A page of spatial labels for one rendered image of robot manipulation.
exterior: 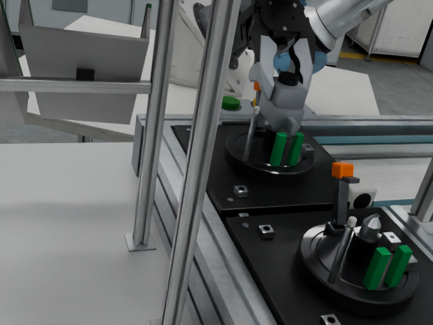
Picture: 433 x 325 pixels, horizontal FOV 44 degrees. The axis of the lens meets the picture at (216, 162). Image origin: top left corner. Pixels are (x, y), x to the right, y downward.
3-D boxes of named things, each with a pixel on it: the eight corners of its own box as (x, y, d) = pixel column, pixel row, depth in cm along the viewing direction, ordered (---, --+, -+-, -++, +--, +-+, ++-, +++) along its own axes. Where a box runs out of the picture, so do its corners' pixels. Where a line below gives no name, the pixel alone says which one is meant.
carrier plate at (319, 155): (172, 135, 90) (174, 123, 89) (299, 134, 99) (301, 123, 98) (218, 222, 71) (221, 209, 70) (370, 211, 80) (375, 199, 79)
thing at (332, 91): (83, 24, 171) (84, 15, 170) (365, 83, 167) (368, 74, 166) (-39, 109, 111) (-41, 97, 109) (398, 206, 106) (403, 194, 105)
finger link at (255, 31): (273, 70, 79) (279, 15, 81) (278, 66, 77) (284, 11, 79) (243, 62, 77) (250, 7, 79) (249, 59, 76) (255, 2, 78)
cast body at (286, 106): (256, 108, 82) (267, 65, 79) (282, 109, 84) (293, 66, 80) (278, 136, 76) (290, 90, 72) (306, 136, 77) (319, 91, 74)
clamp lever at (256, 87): (250, 126, 87) (253, 78, 86) (262, 126, 88) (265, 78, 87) (260, 129, 84) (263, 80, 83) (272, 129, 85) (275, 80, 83)
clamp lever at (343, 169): (327, 222, 67) (331, 162, 66) (341, 221, 68) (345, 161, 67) (343, 230, 64) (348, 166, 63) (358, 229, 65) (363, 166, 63)
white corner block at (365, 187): (329, 196, 82) (336, 173, 80) (354, 194, 84) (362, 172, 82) (345, 214, 78) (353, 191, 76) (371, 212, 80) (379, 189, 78)
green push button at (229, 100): (214, 104, 104) (216, 95, 103) (234, 105, 105) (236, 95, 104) (221, 114, 100) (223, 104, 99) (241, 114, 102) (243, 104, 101)
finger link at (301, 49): (303, 105, 85) (287, 49, 85) (323, 95, 79) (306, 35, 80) (286, 109, 83) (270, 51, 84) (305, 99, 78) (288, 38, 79)
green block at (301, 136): (285, 161, 80) (294, 131, 78) (292, 161, 81) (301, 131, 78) (289, 166, 79) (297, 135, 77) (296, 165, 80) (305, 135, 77)
